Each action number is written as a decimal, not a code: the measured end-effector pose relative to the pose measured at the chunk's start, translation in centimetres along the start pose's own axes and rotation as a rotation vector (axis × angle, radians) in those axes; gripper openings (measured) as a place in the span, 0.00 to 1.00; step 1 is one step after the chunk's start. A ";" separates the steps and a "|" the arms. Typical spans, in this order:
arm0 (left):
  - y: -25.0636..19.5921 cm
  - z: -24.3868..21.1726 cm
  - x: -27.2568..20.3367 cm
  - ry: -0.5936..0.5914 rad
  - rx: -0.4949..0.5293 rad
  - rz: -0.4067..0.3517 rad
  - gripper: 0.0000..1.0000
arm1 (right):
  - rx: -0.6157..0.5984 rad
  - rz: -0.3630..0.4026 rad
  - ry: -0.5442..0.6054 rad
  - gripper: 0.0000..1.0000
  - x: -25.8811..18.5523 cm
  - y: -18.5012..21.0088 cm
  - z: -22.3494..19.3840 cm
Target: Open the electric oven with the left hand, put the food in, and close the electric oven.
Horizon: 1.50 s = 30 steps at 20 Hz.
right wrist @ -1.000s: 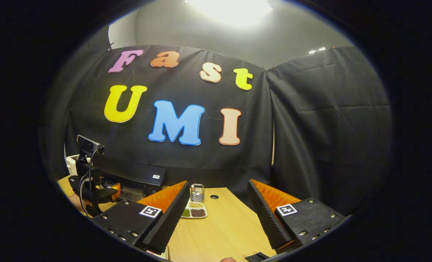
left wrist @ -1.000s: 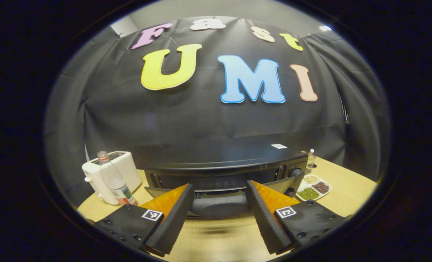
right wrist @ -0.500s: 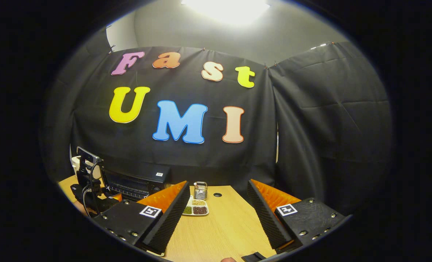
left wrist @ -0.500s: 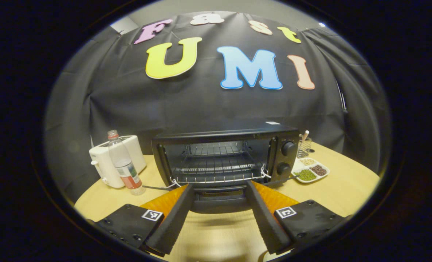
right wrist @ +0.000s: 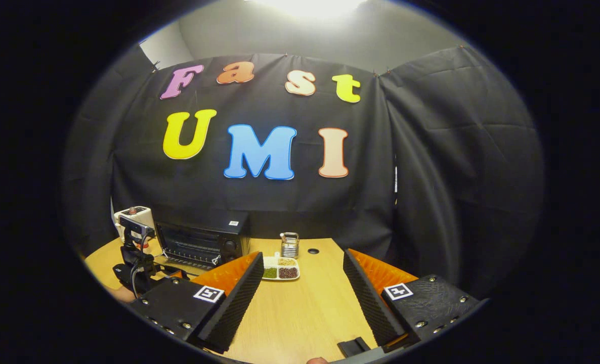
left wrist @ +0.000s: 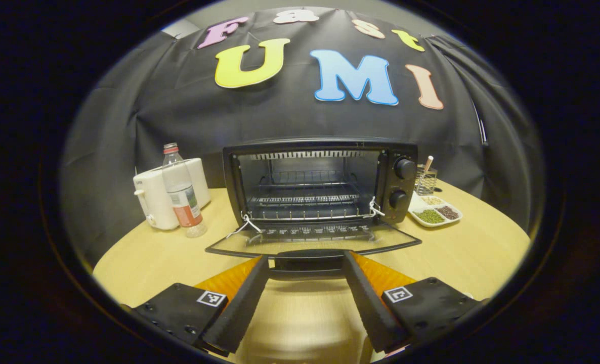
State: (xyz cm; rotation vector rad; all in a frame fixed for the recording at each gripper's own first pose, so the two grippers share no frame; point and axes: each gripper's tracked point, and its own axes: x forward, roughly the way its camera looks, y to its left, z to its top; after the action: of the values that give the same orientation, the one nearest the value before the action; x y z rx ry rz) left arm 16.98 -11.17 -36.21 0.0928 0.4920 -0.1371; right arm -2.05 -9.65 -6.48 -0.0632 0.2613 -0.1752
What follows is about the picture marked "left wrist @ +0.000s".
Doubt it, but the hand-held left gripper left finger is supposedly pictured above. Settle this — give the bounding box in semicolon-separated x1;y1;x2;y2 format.
128;254;271;354

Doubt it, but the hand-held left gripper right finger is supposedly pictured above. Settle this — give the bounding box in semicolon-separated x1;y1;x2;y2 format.
341;250;489;354

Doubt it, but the black electric oven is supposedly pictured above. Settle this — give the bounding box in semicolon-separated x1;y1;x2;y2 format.
205;138;423;281

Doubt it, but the metal oven rack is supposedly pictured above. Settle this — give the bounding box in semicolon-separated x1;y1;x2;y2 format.
248;171;376;221

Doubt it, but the green beans pile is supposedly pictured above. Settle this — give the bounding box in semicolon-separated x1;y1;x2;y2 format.
414;209;446;224

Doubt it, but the white divided tray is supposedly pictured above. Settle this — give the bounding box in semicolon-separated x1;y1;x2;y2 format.
408;192;463;228

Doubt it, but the clear plastic bottle red label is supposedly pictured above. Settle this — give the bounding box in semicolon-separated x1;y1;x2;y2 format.
162;143;208;238

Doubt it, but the white toaster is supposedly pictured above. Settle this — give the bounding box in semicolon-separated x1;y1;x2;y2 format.
133;158;212;231

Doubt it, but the black backdrop cloth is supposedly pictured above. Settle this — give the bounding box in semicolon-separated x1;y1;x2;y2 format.
60;5;546;268

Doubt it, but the metal wire holder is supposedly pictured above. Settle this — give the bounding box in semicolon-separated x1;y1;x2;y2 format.
414;164;438;196

